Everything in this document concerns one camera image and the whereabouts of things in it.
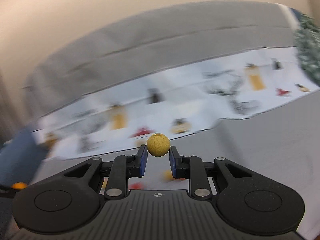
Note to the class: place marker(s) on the green patterned pillow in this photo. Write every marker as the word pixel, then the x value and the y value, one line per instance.
pixel 307 43

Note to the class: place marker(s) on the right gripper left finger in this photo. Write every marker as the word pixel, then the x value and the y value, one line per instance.
pixel 121 169

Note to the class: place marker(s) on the yellow longan fruit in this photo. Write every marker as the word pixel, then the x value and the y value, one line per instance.
pixel 158 145

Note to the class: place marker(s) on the blue sofa armrest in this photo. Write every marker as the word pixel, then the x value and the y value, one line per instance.
pixel 21 158

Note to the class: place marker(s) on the grey patterned sofa cover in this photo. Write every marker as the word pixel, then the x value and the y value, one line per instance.
pixel 219 79

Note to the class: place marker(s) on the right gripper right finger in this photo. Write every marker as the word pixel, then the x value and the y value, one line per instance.
pixel 192 169

